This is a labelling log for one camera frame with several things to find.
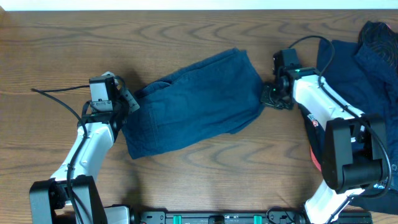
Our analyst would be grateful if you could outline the dark blue denim shorts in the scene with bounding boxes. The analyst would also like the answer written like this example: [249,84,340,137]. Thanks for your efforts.
[123,48,264,159]

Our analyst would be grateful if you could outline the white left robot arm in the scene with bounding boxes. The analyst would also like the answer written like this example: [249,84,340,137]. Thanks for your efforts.
[29,72,139,223]

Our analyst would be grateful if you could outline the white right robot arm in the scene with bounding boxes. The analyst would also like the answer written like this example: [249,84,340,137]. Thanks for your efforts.
[261,49,392,223]

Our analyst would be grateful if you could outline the red garment edge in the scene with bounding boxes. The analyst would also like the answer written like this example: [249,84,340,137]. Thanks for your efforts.
[310,147,322,172]

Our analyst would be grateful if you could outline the dark blue denim garment pile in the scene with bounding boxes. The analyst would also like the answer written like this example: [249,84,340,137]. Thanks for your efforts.
[323,40,397,190]

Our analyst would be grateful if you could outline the black knit garment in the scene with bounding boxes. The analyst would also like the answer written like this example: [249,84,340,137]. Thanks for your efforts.
[358,21,397,73]

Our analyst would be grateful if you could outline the black garment with logo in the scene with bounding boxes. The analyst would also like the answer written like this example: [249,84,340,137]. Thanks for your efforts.
[298,105,397,215]

